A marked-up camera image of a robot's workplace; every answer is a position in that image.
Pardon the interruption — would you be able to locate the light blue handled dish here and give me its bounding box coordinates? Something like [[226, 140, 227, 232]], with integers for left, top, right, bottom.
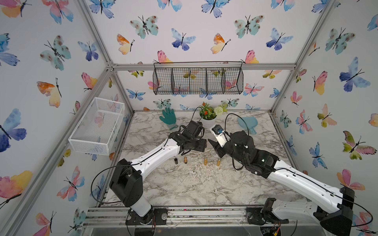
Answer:
[[238, 117, 258, 135]]

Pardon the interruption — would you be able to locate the black wire wall basket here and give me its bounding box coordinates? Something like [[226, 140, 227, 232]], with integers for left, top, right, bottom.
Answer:
[[149, 62, 244, 95]]

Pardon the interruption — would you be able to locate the artificial flower plant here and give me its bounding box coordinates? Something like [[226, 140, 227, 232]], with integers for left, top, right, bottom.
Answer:
[[199, 102, 228, 121]]

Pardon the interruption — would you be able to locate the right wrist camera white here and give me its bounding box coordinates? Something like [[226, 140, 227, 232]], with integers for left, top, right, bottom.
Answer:
[[210, 124, 228, 147]]

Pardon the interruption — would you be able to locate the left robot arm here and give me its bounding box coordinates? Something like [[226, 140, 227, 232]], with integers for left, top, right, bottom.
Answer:
[[109, 138, 207, 217]]

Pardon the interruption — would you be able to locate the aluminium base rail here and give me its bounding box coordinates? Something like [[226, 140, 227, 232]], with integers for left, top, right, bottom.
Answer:
[[84, 202, 320, 228]]

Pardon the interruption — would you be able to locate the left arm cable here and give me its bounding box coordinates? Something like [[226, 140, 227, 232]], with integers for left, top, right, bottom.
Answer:
[[90, 106, 204, 205]]

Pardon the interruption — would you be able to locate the white flower pot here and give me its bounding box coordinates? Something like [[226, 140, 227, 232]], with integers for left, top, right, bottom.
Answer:
[[201, 118, 216, 129]]

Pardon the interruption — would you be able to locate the white mesh wall basket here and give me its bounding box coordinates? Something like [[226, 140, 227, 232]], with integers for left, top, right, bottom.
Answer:
[[69, 97, 125, 155]]

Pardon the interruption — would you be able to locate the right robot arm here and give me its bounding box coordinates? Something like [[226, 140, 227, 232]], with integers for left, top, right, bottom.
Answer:
[[209, 125, 355, 236]]

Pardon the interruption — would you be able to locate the teal hand-shaped silicone mat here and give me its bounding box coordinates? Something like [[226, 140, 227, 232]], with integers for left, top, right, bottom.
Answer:
[[159, 108, 178, 130]]

